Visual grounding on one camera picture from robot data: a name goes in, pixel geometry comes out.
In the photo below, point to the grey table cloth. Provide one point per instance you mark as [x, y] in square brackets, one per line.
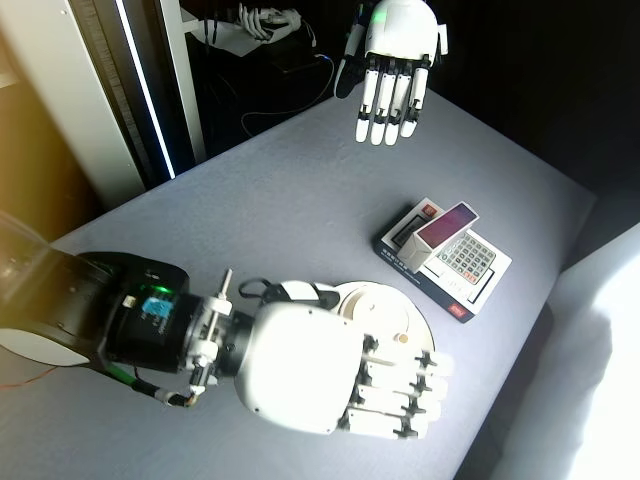
[225, 200]

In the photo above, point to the white metal column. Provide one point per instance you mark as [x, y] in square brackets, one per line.
[60, 100]

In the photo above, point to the white sheet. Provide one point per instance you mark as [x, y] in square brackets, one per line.
[225, 37]

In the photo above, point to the white plate with dark rim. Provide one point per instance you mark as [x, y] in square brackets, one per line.
[425, 332]

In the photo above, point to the spare white robot hand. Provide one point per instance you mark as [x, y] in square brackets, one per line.
[260, 20]

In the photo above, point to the white paper cup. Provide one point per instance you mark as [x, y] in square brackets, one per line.
[380, 312]

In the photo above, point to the white calculator box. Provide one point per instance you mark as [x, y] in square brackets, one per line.
[475, 280]

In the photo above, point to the maroon rectangular box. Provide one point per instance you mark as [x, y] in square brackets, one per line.
[445, 227]

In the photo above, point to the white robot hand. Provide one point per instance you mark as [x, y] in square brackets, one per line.
[400, 25]
[300, 365]

